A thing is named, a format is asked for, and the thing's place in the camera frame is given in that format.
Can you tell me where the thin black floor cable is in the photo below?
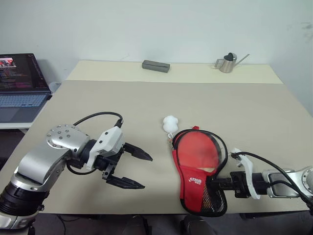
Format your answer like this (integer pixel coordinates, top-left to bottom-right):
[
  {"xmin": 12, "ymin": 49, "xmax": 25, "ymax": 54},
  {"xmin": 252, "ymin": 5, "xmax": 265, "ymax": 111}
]
[{"xmin": 56, "ymin": 214, "xmax": 68, "ymax": 235}]

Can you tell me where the white side desk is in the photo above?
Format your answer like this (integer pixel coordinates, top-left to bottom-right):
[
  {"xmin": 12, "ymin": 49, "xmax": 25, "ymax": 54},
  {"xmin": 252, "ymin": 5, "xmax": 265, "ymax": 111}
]
[{"xmin": 0, "ymin": 120, "xmax": 34, "ymax": 130}]

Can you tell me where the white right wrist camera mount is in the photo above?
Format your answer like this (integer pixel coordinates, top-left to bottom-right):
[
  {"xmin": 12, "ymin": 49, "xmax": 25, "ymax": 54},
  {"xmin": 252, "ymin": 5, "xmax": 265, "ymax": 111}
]
[{"xmin": 230, "ymin": 147, "xmax": 261, "ymax": 200}]

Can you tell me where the dark rounded shape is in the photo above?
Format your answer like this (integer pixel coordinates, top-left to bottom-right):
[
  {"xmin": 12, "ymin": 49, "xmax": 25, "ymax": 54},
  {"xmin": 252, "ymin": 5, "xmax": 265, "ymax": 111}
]
[
  {"xmin": 121, "ymin": 215, "xmax": 150, "ymax": 235},
  {"xmin": 180, "ymin": 215, "xmax": 217, "ymax": 235}
]

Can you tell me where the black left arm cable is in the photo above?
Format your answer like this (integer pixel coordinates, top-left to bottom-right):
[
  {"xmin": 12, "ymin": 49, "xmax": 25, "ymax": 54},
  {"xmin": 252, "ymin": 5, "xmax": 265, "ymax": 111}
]
[{"xmin": 66, "ymin": 112, "xmax": 124, "ymax": 175}]

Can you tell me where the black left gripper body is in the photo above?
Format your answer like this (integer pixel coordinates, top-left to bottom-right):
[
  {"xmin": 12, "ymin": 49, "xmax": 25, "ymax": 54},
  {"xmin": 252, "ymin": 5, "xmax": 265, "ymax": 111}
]
[{"xmin": 96, "ymin": 144, "xmax": 127, "ymax": 184}]

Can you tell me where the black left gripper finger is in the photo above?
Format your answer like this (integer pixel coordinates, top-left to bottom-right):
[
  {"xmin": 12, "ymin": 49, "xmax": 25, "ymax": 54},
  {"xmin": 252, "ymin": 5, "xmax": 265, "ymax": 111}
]
[
  {"xmin": 106, "ymin": 173, "xmax": 146, "ymax": 190},
  {"xmin": 123, "ymin": 142, "xmax": 154, "ymax": 162}
]

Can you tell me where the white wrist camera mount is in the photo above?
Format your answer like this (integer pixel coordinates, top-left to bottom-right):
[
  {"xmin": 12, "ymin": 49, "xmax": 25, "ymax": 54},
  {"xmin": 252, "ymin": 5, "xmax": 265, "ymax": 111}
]
[
  {"xmin": 230, "ymin": 147, "xmax": 261, "ymax": 200},
  {"xmin": 86, "ymin": 125, "xmax": 123, "ymax": 171}
]

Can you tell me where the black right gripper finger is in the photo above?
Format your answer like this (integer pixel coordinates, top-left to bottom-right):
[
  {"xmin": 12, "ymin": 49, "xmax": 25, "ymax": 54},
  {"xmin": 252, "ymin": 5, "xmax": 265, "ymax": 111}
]
[
  {"xmin": 206, "ymin": 178, "xmax": 233, "ymax": 185},
  {"xmin": 206, "ymin": 184, "xmax": 233, "ymax": 191}
]

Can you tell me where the grey rectangular block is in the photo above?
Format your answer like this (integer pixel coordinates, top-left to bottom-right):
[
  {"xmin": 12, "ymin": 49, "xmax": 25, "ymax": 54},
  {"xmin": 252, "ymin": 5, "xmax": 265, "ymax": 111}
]
[{"xmin": 142, "ymin": 59, "xmax": 171, "ymax": 74}]

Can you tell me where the open laptop with lit screen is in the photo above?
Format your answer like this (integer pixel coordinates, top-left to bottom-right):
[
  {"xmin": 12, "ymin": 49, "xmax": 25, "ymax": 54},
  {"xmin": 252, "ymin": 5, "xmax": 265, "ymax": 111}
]
[{"xmin": 0, "ymin": 53, "xmax": 53, "ymax": 123}]

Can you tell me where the red and black paddle case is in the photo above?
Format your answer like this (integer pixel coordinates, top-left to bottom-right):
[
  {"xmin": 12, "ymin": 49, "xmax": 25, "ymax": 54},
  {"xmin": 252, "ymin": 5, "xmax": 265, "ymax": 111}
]
[{"xmin": 171, "ymin": 125, "xmax": 229, "ymax": 217}]

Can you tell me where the silver metal watering can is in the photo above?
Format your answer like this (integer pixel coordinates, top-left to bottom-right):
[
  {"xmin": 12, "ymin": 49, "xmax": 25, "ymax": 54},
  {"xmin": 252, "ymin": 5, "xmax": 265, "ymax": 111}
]
[{"xmin": 214, "ymin": 52, "xmax": 250, "ymax": 73}]

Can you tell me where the white plush zipper charm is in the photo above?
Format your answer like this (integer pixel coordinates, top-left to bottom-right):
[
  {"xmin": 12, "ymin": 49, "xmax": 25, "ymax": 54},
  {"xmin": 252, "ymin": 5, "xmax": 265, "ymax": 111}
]
[{"xmin": 162, "ymin": 115, "xmax": 179, "ymax": 145}]

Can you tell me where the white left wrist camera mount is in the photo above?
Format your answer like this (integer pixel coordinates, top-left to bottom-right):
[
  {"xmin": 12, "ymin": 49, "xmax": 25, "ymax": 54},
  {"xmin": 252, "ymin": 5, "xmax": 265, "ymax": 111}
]
[{"xmin": 86, "ymin": 125, "xmax": 123, "ymax": 171}]

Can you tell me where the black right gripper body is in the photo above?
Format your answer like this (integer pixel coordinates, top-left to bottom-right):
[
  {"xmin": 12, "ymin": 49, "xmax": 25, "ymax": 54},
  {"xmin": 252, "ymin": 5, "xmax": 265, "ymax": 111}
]
[{"xmin": 229, "ymin": 171, "xmax": 251, "ymax": 199}]

